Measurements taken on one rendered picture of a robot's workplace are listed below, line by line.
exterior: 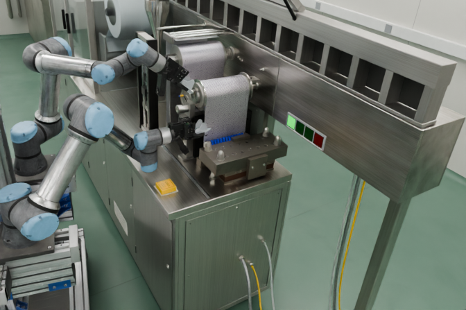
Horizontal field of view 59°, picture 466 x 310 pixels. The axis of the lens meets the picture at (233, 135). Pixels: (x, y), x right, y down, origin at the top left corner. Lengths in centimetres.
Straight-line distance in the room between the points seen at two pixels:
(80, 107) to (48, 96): 56
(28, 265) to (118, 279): 93
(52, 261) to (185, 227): 55
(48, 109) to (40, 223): 72
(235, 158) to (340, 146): 47
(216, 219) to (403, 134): 90
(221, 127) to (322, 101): 52
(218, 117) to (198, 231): 53
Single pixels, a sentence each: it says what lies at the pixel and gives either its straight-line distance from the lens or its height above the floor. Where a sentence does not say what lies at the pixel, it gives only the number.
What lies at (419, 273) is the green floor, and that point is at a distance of 312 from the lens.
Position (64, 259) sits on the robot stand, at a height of 71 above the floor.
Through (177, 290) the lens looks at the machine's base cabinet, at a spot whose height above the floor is 42.
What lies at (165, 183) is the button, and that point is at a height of 92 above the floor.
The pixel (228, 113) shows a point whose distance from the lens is 196.
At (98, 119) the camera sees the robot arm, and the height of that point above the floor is 133.
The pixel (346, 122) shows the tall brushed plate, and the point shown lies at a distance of 165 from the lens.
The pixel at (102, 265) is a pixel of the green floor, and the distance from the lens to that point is 282.
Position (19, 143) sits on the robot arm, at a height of 99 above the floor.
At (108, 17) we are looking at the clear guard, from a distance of 269.
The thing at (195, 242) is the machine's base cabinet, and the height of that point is 68.
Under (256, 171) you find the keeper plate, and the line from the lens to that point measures 194.
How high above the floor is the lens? 202
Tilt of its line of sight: 29 degrees down
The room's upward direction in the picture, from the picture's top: 5 degrees clockwise
